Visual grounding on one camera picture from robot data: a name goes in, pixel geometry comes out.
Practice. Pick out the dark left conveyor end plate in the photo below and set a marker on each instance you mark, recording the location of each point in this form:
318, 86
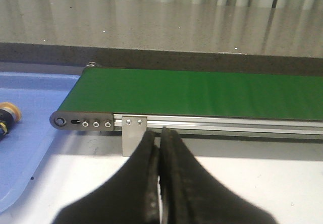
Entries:
82, 121

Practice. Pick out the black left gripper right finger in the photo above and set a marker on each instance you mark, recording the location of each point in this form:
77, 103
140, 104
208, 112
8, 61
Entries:
190, 194

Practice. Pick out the yellow push button switch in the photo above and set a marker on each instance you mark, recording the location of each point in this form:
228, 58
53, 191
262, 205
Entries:
10, 114

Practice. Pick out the blue plastic tray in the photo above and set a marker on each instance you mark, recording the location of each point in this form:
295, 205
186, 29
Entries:
37, 96

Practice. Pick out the left steel support bracket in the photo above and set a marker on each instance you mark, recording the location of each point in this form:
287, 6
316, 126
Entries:
133, 128

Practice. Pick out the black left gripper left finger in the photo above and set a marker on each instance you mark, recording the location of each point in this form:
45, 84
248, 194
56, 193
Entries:
129, 196

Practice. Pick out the grey granite counter slab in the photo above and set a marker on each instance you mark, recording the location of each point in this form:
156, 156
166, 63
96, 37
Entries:
63, 36

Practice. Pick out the green conveyor belt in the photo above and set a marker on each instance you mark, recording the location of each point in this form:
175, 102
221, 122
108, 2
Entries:
189, 93

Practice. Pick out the aluminium conveyor frame rail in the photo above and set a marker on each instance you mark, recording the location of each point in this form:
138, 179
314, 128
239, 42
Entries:
225, 124

